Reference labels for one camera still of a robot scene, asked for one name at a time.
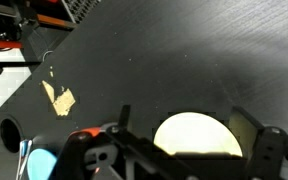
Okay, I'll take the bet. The orange handled clamp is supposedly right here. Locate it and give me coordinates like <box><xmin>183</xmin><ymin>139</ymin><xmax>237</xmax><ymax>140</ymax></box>
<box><xmin>0</xmin><ymin>40</ymin><xmax>22</xmax><ymax>49</ymax></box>

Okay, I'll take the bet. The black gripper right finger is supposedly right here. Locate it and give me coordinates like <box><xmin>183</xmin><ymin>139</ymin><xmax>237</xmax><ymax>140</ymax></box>
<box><xmin>228</xmin><ymin>106</ymin><xmax>264</xmax><ymax>158</ymax></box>

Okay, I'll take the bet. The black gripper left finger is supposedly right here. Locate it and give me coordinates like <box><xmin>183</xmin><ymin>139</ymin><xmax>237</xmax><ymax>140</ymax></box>
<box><xmin>118</xmin><ymin>105</ymin><xmax>131</xmax><ymax>130</ymax></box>

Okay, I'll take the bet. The metal spoon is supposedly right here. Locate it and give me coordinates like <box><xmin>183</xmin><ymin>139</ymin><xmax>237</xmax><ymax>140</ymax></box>
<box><xmin>16</xmin><ymin>139</ymin><xmax>33</xmax><ymax>180</ymax></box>

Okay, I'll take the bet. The small yellow plate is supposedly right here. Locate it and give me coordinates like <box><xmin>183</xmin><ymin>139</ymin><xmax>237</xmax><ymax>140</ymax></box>
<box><xmin>153</xmin><ymin>112</ymin><xmax>243</xmax><ymax>157</ymax></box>

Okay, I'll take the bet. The small red mug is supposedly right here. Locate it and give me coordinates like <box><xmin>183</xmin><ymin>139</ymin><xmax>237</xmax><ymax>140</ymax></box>
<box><xmin>69</xmin><ymin>127</ymin><xmax>100</xmax><ymax>139</ymax></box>

